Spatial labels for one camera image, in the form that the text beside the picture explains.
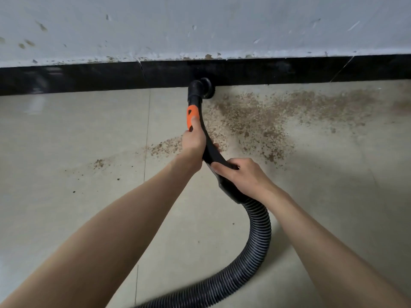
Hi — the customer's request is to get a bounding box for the person's right hand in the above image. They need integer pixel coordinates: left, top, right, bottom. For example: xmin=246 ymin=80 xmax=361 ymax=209
xmin=211 ymin=157 xmax=280 ymax=204

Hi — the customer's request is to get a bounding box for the person's left hand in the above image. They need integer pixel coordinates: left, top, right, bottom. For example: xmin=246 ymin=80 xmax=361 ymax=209
xmin=176 ymin=121 xmax=220 ymax=176

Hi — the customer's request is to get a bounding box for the brown sawdust dirt patch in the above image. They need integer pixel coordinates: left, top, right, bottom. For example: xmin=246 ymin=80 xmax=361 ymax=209
xmin=64 ymin=88 xmax=411 ymax=184

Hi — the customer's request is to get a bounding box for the black vacuum hose with handle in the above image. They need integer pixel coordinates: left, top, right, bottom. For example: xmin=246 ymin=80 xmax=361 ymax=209
xmin=135 ymin=77 xmax=272 ymax=308

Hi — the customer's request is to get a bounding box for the person's left forearm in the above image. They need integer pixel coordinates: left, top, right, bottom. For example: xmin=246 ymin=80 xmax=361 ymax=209
xmin=0 ymin=160 xmax=197 ymax=308

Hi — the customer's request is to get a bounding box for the person's right forearm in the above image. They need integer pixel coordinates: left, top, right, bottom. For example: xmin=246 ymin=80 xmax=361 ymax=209
xmin=266 ymin=188 xmax=411 ymax=308

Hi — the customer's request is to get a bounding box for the tiled floor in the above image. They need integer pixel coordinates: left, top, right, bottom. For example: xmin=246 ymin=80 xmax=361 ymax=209
xmin=0 ymin=80 xmax=411 ymax=308

